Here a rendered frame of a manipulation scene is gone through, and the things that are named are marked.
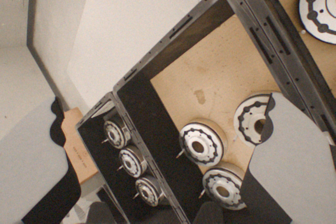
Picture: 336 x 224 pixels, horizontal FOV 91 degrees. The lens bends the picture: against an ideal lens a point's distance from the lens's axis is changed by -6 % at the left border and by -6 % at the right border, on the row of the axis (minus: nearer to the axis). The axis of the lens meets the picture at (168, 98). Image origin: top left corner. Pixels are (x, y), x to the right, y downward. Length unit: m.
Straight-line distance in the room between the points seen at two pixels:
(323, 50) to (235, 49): 0.12
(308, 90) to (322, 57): 0.10
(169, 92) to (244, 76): 0.17
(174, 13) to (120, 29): 0.24
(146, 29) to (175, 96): 0.28
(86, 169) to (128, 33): 2.40
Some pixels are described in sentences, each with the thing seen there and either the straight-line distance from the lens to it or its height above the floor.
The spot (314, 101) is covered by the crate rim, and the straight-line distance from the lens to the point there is 0.23.
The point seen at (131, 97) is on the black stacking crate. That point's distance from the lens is 0.40.
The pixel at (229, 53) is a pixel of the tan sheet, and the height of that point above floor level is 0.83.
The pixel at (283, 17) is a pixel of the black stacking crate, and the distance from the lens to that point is 0.32.
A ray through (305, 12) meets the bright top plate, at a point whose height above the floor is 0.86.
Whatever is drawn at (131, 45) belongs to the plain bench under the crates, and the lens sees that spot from 0.67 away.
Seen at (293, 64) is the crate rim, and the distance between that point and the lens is 0.22.
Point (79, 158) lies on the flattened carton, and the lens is 2.88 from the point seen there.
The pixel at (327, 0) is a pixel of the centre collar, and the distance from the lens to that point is 0.28.
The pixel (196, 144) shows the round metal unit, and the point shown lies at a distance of 0.41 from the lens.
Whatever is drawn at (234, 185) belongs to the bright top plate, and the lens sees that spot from 0.41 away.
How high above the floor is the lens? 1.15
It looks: 48 degrees down
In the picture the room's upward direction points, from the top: 118 degrees counter-clockwise
